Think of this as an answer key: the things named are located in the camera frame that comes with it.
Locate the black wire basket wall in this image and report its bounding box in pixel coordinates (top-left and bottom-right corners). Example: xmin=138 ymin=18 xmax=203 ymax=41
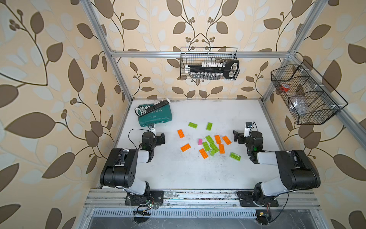
xmin=179 ymin=46 xmax=240 ymax=81
xmin=271 ymin=60 xmax=348 ymax=125

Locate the green lego brick far left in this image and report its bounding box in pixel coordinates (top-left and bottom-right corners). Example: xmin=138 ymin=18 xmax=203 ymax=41
xmin=188 ymin=122 xmax=198 ymax=129

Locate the clear plastic bag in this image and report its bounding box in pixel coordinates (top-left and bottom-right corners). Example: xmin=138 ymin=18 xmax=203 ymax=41
xmin=289 ymin=95 xmax=310 ymax=115

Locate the black wire basket back wall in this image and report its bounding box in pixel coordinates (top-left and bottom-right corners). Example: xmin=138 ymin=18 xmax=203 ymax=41
xmin=179 ymin=46 xmax=240 ymax=81

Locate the green lego brick centre top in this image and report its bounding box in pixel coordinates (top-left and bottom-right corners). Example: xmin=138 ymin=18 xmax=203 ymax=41
xmin=205 ymin=135 xmax=215 ymax=145

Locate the orange lego brick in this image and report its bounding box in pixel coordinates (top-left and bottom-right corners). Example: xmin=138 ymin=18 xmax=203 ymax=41
xmin=180 ymin=144 xmax=191 ymax=152
xmin=199 ymin=148 xmax=208 ymax=159
xmin=177 ymin=129 xmax=185 ymax=138
xmin=219 ymin=144 xmax=225 ymax=154
xmin=222 ymin=136 xmax=232 ymax=145
xmin=214 ymin=135 xmax=222 ymax=144

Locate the black bit holder on case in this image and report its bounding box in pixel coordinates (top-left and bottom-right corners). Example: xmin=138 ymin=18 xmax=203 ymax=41
xmin=134 ymin=98 xmax=171 ymax=117

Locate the green lego brick far right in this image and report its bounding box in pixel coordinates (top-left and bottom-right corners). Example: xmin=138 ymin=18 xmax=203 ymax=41
xmin=206 ymin=122 xmax=213 ymax=131

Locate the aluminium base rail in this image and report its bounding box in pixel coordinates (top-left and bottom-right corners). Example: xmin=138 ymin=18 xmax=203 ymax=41
xmin=84 ymin=189 xmax=321 ymax=219

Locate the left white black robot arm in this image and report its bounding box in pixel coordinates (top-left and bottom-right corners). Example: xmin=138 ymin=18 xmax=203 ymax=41
xmin=100 ymin=131 xmax=165 ymax=208

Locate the green tool case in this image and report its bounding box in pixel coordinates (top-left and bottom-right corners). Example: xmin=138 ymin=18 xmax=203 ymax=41
xmin=138 ymin=105 xmax=173 ymax=127

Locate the green lego brick lower right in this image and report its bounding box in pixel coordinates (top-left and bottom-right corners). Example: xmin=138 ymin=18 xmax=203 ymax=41
xmin=230 ymin=152 xmax=241 ymax=161

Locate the black wire basket right wall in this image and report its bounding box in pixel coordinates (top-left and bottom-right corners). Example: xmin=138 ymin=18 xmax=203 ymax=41
xmin=271 ymin=60 xmax=348 ymax=125

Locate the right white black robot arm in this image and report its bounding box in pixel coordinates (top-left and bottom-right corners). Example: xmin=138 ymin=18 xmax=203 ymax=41
xmin=233 ymin=130 xmax=321 ymax=207

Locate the black socket set in basket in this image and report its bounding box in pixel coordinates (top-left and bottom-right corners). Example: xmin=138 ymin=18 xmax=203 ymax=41
xmin=183 ymin=60 xmax=240 ymax=80

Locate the green lego brick centre left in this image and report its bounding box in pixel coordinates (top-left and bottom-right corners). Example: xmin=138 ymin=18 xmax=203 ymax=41
xmin=202 ymin=142 xmax=211 ymax=152

